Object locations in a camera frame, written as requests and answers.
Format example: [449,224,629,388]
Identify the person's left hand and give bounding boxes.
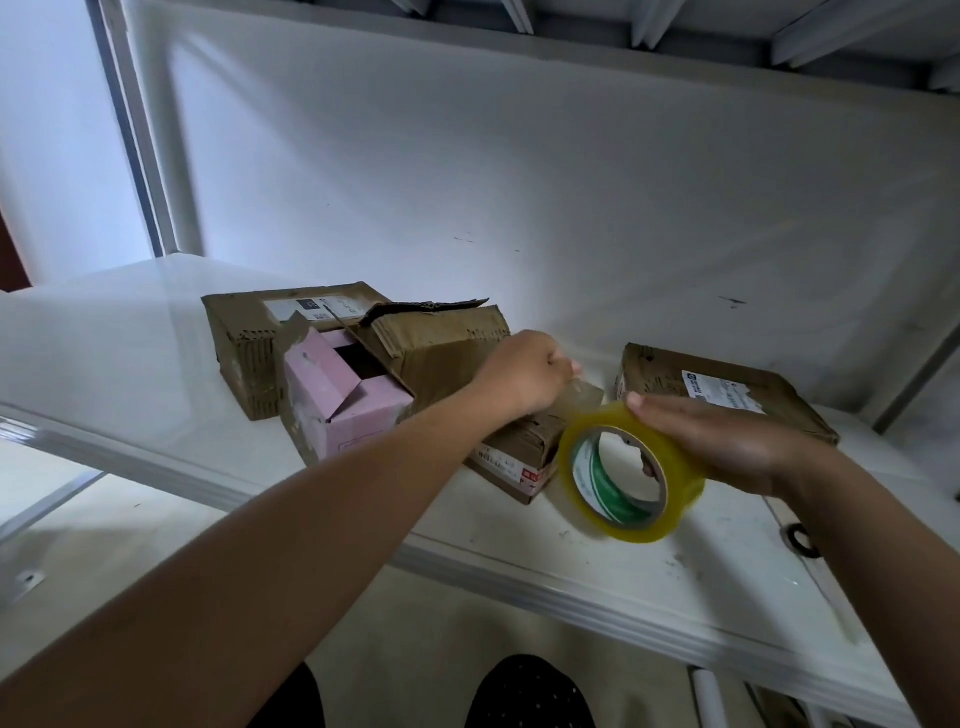
[466,328,585,426]

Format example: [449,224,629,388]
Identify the person's right hand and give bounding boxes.
[624,388,824,500]

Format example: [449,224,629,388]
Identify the yellow tape roll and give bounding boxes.
[556,403,708,545]

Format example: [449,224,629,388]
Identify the small cardboard box red label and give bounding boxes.
[463,375,611,506]

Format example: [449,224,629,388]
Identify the corrugated cardboard box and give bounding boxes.
[351,297,513,408]

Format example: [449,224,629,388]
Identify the black handled scissors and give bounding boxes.
[781,520,825,561]

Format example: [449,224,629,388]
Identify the pink carton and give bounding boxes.
[279,325,417,468]

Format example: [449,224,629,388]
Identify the long cardboard box white label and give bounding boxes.
[201,280,393,423]

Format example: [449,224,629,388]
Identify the person's left forearm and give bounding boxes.
[0,382,504,728]

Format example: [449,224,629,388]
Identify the person's right forearm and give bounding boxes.
[780,442,960,728]

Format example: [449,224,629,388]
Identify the person's black trousers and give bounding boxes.
[247,651,599,728]

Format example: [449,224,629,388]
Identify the white tube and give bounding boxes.
[688,666,731,728]

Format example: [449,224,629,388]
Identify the white metal shelf rack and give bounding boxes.
[0,0,960,728]

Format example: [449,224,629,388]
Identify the red-brown door frame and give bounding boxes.
[0,207,33,296]

